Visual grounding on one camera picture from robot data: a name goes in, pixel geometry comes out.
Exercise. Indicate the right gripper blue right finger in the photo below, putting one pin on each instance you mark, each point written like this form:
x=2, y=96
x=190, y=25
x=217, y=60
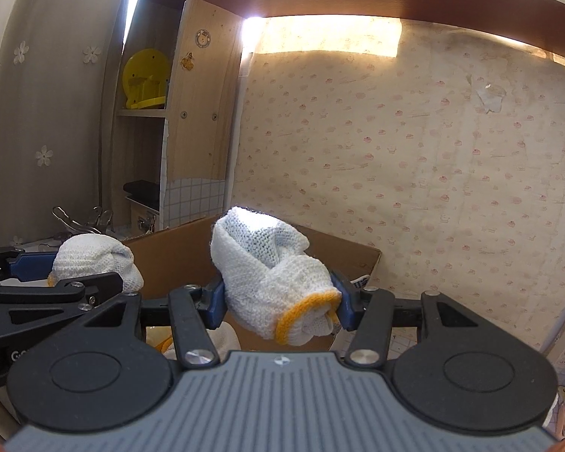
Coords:
x=352, y=305

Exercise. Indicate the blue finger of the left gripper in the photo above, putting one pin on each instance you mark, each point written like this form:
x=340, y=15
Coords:
x=32, y=266

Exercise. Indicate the wooden shelf unit left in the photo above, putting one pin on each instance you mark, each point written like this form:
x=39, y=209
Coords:
x=182, y=146

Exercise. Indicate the black item on shelf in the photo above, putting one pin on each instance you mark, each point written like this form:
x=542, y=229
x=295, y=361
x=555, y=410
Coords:
x=143, y=192

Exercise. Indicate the yellow plastic holder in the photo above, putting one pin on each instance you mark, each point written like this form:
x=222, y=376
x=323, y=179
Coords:
x=145, y=79

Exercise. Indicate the white glove in box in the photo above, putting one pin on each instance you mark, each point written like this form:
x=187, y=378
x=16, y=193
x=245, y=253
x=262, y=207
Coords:
x=220, y=342

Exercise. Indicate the white glove roll yellow cuff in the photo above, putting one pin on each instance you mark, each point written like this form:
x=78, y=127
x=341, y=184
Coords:
x=272, y=286

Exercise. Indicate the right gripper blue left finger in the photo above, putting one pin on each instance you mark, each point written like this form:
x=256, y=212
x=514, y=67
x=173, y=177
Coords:
x=210, y=302

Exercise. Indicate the white glove bundle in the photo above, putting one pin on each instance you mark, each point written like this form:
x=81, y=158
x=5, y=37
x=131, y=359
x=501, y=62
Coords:
x=95, y=254

